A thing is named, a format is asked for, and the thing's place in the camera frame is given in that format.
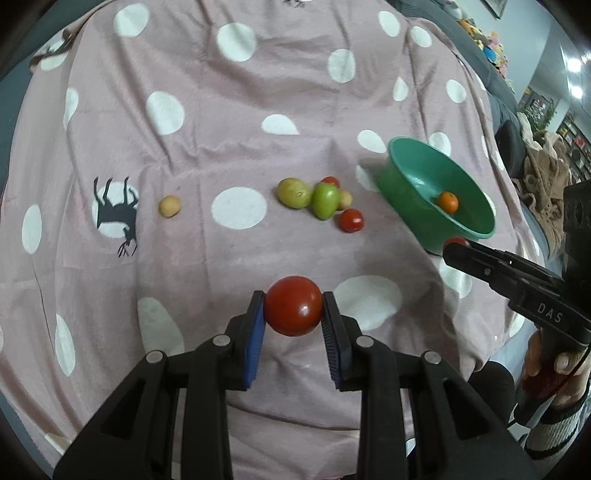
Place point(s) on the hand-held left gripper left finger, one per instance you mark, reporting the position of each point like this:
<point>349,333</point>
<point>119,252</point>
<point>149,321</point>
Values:
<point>256,332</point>

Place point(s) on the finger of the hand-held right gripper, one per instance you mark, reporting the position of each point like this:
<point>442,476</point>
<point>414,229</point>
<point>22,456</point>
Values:
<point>480,270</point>
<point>521,262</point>

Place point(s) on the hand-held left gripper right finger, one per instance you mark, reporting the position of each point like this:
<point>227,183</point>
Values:
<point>329,337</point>

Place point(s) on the small red tomato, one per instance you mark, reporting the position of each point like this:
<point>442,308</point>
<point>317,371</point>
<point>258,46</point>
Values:
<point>330,181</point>
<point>456,241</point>

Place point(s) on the large red tomato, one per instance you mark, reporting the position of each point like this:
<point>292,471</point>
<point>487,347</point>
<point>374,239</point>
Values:
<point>293,305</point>

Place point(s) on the green plastic bowl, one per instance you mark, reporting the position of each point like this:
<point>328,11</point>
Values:
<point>418,203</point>

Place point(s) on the person's right forearm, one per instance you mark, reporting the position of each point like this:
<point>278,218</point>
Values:
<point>561,429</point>

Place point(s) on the person's right hand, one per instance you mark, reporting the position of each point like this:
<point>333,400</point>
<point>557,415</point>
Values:
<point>565,364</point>

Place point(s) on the small orange tomato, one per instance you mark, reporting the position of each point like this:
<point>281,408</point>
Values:
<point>448,201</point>

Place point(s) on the beige cloth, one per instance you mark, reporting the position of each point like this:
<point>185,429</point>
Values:
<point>547,175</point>

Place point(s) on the dark cloth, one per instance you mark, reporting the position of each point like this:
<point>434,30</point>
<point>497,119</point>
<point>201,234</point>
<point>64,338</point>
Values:
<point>491,387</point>

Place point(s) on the medium red tomato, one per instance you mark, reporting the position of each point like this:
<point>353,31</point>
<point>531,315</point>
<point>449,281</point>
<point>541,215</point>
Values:
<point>352,220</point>

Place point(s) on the display shelves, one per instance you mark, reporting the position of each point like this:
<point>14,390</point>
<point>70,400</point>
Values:
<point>576,143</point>

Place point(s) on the green tomato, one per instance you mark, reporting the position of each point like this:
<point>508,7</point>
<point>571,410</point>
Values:
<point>324,200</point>

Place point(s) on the small tan fruit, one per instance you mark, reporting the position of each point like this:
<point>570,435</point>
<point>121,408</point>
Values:
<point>345,199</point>

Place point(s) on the grey sofa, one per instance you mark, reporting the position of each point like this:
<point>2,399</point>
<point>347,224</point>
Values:
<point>505,120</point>

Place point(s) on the yellow-green tomato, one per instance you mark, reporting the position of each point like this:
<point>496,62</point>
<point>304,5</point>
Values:
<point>293,192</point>

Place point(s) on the green plant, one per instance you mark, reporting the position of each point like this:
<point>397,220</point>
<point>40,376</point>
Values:
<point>538,115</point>

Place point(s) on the small yellow fruit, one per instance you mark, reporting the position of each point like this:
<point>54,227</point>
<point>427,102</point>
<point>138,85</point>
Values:
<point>169,206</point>

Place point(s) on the pink polka dot blanket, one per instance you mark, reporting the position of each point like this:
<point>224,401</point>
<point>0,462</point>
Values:
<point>194,138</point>

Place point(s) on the pile of plush toys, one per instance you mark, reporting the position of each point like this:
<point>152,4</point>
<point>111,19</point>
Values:
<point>485,44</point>

